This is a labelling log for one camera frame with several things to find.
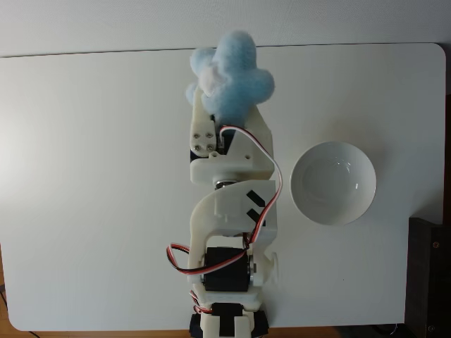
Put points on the skyblue plush doll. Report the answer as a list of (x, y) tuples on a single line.
[(234, 81)]

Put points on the white ceramic bowl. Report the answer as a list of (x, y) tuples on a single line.
[(333, 183)]

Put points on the black table clamp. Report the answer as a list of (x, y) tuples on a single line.
[(195, 325), (262, 322)]

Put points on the dark wooden cabinet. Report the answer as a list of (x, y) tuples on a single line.
[(430, 278)]

